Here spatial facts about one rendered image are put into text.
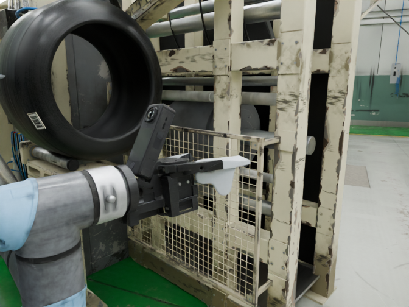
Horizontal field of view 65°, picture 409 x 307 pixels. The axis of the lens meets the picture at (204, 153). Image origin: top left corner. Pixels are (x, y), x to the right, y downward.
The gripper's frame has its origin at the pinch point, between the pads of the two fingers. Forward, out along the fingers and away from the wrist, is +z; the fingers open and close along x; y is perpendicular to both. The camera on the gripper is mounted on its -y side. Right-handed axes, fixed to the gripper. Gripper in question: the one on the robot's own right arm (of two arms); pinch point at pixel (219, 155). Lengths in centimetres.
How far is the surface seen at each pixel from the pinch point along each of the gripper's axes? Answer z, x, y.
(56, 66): 8, -109, -35
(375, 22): 903, -316, -217
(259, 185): 50, -33, 20
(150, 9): 43, -82, -57
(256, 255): 50, -37, 48
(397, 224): 255, -56, 99
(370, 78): 905, -332, -72
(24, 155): -10, -110, 2
